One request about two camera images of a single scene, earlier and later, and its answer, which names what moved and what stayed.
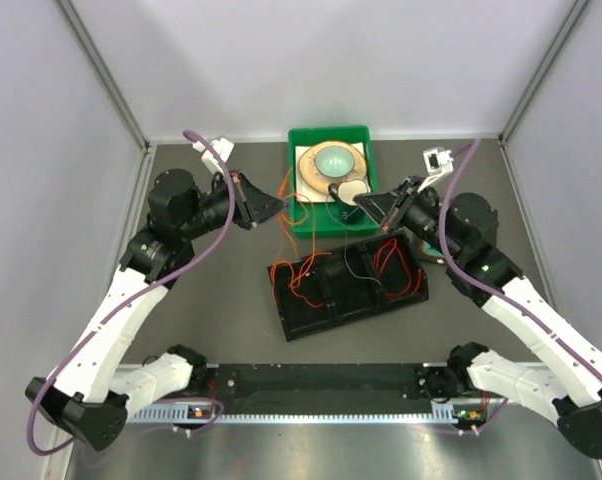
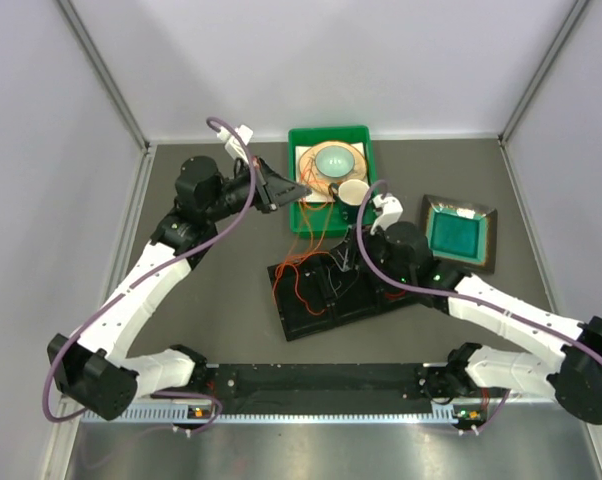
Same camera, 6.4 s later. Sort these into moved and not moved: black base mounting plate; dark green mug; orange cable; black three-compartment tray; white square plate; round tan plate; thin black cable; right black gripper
Moved: thin black cable; right black gripper; orange cable
Not moved: black three-compartment tray; white square plate; black base mounting plate; round tan plate; dark green mug
